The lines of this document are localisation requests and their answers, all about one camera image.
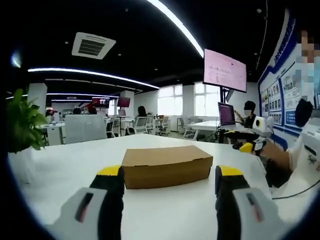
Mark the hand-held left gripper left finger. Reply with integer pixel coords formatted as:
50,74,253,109
44,164,125,240

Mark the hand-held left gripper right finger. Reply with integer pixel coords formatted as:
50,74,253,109
214,164,289,240

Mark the brown cardboard shoe box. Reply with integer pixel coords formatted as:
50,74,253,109
121,145,214,190

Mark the small computer monitor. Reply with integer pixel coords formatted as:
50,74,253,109
217,101,237,127

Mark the black screen stand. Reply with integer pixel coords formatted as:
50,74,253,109
217,86,235,144

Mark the white office desk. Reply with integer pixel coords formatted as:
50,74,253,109
186,120,252,135

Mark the black round device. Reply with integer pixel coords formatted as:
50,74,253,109
294,98,314,128

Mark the person's white shirt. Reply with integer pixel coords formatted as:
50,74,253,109
271,109,320,201

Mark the large screen on stand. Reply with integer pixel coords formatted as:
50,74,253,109
202,48,248,94

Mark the white plant pot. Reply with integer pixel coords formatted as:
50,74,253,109
8,146,36,186

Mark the white mesh office chair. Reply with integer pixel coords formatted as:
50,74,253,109
127,116,149,136

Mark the green potted plant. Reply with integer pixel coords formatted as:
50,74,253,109
5,88,49,154

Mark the ceiling light strip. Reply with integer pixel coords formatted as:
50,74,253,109
146,0,205,59
27,67,161,90

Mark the ceiling air conditioner vent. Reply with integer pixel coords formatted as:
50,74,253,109
71,31,117,61

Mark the blue and white wall board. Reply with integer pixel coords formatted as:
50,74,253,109
257,8,320,151

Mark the black cable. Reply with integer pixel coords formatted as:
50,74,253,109
271,179,320,201

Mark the red wall screen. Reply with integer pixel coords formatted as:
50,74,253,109
91,97,111,109
116,96,132,108

